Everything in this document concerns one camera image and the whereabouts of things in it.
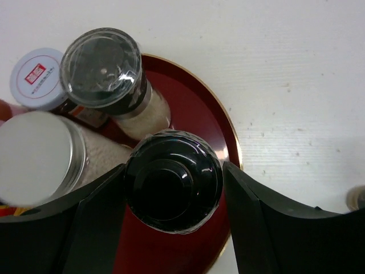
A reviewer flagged red cap sauce jar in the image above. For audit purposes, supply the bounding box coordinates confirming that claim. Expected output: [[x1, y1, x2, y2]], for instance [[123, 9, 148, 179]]
[[0, 205, 29, 217]]

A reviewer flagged tall blue label salt bottle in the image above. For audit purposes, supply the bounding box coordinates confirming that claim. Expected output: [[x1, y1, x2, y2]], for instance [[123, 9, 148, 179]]
[[1, 111, 132, 208]]

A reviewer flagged pink cap spice bottle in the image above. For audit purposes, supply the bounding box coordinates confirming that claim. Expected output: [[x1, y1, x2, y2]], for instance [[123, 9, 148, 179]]
[[0, 99, 26, 126]]

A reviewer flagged black grinder bottle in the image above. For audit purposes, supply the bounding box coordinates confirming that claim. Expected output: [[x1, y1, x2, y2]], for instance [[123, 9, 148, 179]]
[[123, 129, 224, 235]]

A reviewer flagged clear dome cap bottle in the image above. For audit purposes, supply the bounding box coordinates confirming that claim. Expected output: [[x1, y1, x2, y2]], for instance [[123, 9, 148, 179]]
[[59, 27, 171, 140]]

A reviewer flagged small black cap spice bottle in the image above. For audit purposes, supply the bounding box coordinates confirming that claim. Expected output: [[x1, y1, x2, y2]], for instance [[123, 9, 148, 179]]
[[346, 185, 365, 212]]

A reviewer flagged red round tray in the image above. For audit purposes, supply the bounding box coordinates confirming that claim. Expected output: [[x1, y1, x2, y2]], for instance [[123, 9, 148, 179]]
[[112, 55, 242, 273]]

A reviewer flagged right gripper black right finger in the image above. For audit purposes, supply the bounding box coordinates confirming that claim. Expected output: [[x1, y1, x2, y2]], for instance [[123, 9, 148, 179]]
[[223, 162, 364, 273]]

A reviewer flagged dark jar white lid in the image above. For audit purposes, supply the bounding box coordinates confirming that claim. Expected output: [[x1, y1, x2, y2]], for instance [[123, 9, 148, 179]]
[[10, 48, 108, 128]]

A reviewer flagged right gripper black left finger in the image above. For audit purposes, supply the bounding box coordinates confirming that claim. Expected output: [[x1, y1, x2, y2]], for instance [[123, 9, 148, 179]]
[[1, 165, 125, 273]]

